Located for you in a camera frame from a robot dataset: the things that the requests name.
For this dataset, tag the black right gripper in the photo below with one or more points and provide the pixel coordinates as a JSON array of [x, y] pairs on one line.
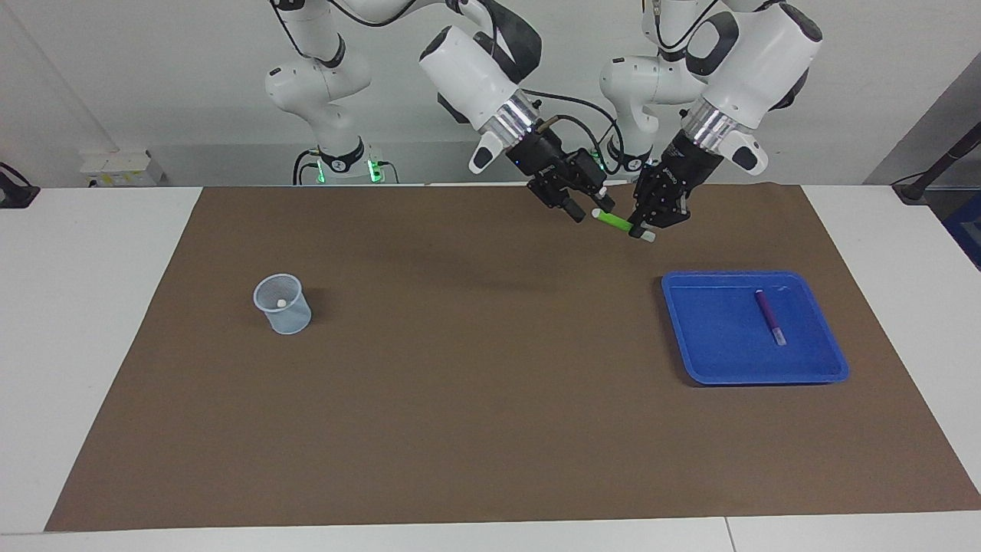
[[556, 165]]

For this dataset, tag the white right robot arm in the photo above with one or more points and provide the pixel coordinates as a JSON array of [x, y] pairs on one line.
[[475, 77]]

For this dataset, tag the pale blue mesh pen cup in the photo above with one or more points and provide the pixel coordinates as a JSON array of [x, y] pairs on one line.
[[287, 322]]

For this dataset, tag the brown table mat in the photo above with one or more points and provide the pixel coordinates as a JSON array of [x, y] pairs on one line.
[[490, 399]]

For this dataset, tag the green highlighter pen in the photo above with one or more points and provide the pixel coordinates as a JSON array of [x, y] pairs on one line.
[[613, 221]]

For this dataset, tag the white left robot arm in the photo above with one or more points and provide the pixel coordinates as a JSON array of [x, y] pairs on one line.
[[759, 61]]

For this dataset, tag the white power strip box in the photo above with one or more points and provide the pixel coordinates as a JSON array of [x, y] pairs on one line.
[[115, 165]]

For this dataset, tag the purple highlighter pen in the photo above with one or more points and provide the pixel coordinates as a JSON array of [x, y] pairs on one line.
[[768, 314]]

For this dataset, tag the blue crate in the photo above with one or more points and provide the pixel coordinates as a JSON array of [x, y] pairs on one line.
[[967, 230]]

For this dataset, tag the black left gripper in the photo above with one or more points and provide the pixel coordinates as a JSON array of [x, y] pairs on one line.
[[674, 184]]

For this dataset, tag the black camera stand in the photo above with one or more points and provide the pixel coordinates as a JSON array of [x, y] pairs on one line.
[[939, 165]]

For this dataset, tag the blue plastic tray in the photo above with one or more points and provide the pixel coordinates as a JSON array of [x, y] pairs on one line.
[[728, 353]]

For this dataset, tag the black clamp mount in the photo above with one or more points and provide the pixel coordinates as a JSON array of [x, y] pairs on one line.
[[11, 195]]

